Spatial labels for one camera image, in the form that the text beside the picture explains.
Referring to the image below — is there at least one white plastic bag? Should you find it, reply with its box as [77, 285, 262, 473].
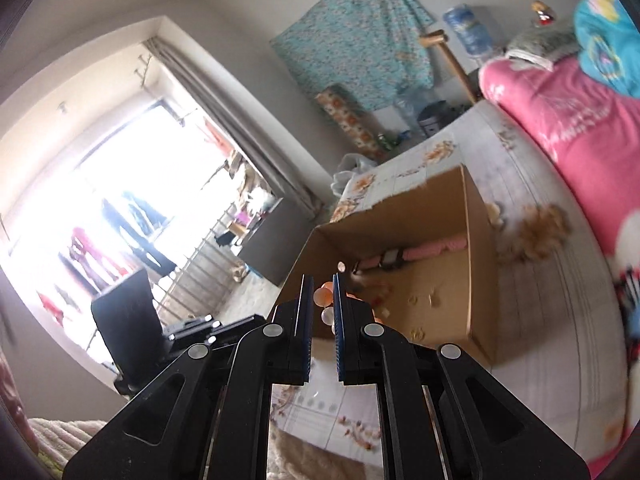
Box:
[330, 152, 378, 196]

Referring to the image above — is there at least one floral plastic tablecloth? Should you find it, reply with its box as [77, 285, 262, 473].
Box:
[265, 102, 631, 480]

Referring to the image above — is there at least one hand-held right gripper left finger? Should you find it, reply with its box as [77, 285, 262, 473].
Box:
[62, 274, 316, 480]

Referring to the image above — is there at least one grey metal bin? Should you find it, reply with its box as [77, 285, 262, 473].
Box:
[417, 101, 451, 136]

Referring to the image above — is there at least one pink bead bracelet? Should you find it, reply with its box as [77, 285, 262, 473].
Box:
[312, 280, 336, 327]

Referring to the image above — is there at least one grey folded cloth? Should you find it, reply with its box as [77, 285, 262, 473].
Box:
[505, 25, 581, 72]

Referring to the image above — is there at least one pink flower-print blanket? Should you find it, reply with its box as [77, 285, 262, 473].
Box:
[477, 57, 640, 471]

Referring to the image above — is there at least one pink strap smart watch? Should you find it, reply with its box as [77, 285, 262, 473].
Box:
[350, 234, 468, 275]

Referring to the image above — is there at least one wooden chair frame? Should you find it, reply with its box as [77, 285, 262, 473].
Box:
[419, 30, 478, 103]

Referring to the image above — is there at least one gold-capped glass bottle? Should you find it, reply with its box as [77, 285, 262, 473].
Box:
[531, 0, 557, 28]

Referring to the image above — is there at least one turquoise cartoon blanket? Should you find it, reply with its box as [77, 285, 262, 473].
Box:
[574, 0, 640, 96]

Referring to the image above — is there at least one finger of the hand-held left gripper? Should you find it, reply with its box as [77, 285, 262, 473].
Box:
[165, 334, 236, 356]
[167, 314, 268, 336]

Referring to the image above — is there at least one teal floral hanging cloth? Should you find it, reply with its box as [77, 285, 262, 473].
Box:
[270, 0, 436, 111]

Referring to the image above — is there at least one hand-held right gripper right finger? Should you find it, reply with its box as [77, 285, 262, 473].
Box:
[332, 272, 591, 480]

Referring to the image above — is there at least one grey curtain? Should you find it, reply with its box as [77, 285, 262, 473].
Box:
[145, 37, 326, 221]

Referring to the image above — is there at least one red hanging garment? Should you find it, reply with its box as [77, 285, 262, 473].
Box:
[67, 227, 131, 286]

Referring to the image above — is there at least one brown cardboard box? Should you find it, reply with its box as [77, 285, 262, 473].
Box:
[277, 164, 501, 365]

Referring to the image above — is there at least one clear plastic bottle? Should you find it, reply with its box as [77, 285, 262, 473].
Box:
[395, 85, 418, 133]

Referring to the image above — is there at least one metal window railing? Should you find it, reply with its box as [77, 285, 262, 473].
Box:
[150, 205, 241, 321]

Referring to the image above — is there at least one grey cabinet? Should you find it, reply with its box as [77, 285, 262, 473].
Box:
[237, 197, 318, 286]

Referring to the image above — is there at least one dark hanging garment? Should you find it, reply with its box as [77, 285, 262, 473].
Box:
[102, 192, 176, 273]

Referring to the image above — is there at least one cream fluffy blanket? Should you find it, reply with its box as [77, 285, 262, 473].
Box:
[27, 417, 386, 480]

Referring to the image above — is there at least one blue water jug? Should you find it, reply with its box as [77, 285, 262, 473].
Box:
[442, 4, 493, 58]

